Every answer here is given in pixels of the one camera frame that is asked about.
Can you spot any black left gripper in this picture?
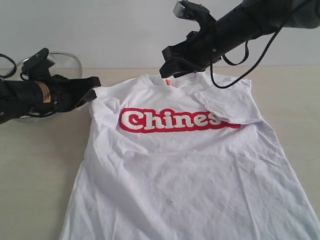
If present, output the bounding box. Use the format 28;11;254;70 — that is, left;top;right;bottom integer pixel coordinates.
32;75;102;117

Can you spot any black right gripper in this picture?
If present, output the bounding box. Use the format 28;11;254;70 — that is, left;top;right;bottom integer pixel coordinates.
159;23;222;78

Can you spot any white t-shirt red lettering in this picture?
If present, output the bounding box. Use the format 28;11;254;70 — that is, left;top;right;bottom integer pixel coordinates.
59;71;320;240

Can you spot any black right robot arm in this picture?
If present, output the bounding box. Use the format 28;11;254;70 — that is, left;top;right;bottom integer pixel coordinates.
159;0;320;78

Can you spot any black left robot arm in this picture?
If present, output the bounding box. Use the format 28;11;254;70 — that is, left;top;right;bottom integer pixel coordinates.
0;74;102;124

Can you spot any metal wire mesh basket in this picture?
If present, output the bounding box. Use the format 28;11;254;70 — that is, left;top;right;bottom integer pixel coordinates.
13;51;83;124

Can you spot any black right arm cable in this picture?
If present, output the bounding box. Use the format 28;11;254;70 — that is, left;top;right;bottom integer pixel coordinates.
209;0;316;89

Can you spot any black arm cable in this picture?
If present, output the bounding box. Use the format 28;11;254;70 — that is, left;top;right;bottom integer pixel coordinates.
0;53;18;79
209;0;316;89

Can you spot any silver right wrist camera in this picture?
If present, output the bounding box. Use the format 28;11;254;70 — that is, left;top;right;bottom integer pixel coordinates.
173;0;216;26

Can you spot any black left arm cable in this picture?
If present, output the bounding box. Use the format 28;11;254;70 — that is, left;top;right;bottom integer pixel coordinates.
0;53;18;79

